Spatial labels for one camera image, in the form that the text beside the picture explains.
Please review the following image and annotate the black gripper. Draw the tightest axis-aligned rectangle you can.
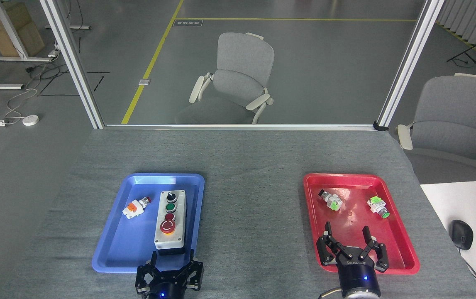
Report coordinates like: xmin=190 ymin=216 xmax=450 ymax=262
xmin=316 ymin=222 xmax=389 ymax=298
xmin=135 ymin=249 xmax=204 ymax=299

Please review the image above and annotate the grey control box with buttons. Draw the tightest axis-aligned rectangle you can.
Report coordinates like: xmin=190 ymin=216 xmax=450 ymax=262
xmin=154 ymin=190 xmax=187 ymax=255

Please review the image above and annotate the brown cardboard box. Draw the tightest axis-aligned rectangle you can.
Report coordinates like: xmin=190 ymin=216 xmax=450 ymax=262
xmin=0 ymin=2 xmax=45 ymax=58

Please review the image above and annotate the blue plastic tray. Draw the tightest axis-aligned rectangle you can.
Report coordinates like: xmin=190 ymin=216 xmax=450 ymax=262
xmin=92 ymin=173 xmax=205 ymax=274

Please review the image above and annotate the red plastic tray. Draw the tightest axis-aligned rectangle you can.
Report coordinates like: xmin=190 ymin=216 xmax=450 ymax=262
xmin=303 ymin=173 xmax=420 ymax=275

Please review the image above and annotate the black computer mouse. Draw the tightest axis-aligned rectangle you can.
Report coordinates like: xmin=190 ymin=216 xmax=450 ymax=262
xmin=449 ymin=219 xmax=474 ymax=251

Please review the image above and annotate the white side table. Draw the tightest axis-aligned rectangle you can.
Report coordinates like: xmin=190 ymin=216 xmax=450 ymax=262
xmin=420 ymin=179 xmax=476 ymax=299

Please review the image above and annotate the grey office chair, wide back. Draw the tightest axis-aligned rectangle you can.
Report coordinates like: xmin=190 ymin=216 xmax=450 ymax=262
xmin=395 ymin=73 xmax=476 ymax=184

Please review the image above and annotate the grey office chair, narrow back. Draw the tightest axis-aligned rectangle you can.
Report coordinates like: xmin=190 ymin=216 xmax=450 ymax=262
xmin=175 ymin=32 xmax=275 ymax=125

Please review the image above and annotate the green-headed push button switch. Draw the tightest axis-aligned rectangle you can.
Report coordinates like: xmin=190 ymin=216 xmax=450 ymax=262
xmin=367 ymin=196 xmax=391 ymax=219

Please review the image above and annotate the silver-headed switch with green clip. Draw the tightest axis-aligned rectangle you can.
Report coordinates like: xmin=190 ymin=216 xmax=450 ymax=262
xmin=318 ymin=189 xmax=343 ymax=211

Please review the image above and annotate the red-headed push button switch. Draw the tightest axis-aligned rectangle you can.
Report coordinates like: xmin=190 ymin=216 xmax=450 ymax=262
xmin=122 ymin=197 xmax=152 ymax=220

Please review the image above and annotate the silver aluminium rail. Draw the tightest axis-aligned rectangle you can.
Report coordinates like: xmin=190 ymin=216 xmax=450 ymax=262
xmin=104 ymin=123 xmax=377 ymax=132

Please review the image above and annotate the silver aluminium post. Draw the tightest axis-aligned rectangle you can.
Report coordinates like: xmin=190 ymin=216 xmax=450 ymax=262
xmin=373 ymin=0 xmax=446 ymax=132
xmin=40 ymin=0 xmax=105 ymax=129

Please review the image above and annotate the white floor cable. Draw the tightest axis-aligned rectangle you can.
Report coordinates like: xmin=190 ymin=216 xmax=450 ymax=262
xmin=5 ymin=87 xmax=38 ymax=123

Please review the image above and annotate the white desk frame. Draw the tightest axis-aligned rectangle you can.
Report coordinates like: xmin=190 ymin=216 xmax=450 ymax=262
xmin=0 ymin=0 xmax=56 ymax=90

